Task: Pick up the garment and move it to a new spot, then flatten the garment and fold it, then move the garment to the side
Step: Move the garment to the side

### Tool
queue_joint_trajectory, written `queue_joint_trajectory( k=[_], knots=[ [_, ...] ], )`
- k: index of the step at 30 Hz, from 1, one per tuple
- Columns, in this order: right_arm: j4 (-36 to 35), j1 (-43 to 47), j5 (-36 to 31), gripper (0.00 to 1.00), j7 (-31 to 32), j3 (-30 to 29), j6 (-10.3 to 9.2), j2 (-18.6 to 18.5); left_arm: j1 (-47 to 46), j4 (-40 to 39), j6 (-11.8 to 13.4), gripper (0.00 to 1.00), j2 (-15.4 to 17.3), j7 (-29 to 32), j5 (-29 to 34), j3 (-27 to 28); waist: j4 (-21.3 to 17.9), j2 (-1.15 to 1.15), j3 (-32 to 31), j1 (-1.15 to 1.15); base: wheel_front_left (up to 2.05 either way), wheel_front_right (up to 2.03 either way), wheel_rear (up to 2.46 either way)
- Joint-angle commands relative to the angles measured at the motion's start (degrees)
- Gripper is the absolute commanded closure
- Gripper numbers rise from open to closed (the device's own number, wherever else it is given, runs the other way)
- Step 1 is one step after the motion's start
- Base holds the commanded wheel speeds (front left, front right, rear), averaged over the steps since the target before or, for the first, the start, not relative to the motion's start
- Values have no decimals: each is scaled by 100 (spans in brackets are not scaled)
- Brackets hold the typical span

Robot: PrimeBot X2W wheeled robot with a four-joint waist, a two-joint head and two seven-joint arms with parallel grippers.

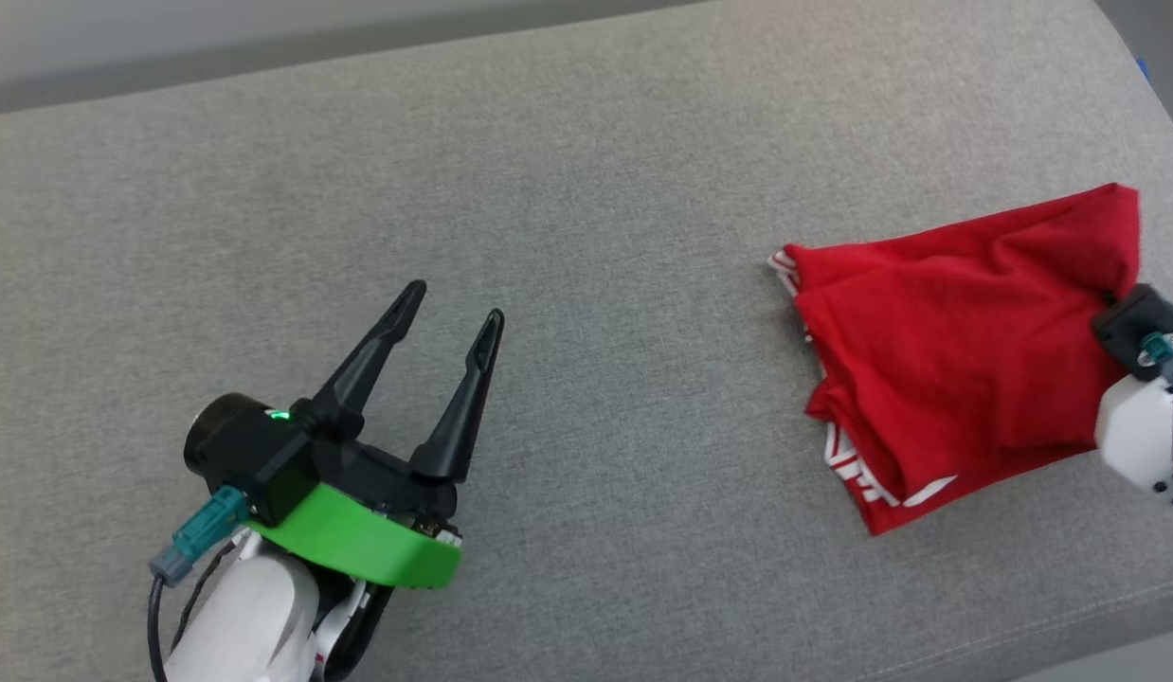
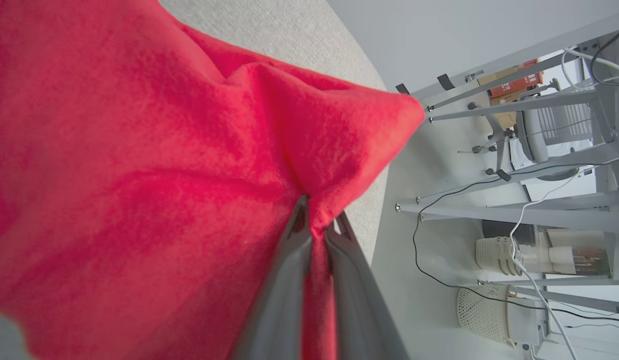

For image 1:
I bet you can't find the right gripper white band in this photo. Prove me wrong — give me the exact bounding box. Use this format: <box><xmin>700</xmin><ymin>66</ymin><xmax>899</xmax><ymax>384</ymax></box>
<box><xmin>1094</xmin><ymin>372</ymin><xmax>1173</xmax><ymax>513</ymax></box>

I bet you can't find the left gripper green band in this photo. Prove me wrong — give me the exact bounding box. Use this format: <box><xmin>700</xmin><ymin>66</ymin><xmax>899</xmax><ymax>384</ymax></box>
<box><xmin>247</xmin><ymin>279</ymin><xmax>505</xmax><ymax>681</ymax></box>

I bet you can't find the red white basketball jersey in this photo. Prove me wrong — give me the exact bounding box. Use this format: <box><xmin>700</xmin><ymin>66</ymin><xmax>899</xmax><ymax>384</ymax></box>
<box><xmin>766</xmin><ymin>182</ymin><xmax>1143</xmax><ymax>537</ymax></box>

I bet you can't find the right teal connector cable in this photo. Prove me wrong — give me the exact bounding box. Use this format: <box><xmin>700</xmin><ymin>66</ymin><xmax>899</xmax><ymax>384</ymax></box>
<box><xmin>1139</xmin><ymin>332</ymin><xmax>1173</xmax><ymax>385</ymax></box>

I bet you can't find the left teal connector black cable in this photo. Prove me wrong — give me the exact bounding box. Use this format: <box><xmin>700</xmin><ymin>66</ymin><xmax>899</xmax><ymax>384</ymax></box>
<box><xmin>148</xmin><ymin>485</ymin><xmax>252</xmax><ymax>682</ymax></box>

